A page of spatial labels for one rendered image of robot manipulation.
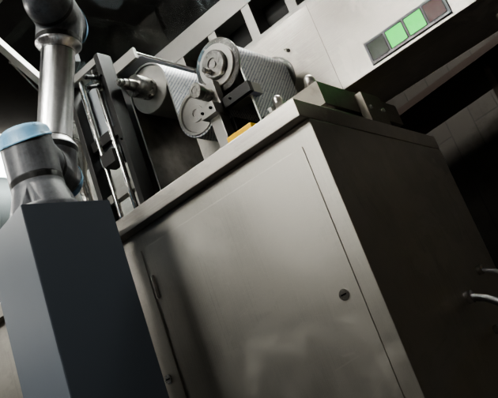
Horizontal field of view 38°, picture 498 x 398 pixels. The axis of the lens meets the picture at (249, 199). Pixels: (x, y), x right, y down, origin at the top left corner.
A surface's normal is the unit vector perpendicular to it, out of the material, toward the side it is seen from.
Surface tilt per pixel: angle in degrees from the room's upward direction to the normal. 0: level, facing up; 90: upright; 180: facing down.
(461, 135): 90
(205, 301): 90
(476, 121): 90
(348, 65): 90
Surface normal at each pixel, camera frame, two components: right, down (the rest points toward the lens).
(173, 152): 0.72, -0.45
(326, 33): -0.61, -0.04
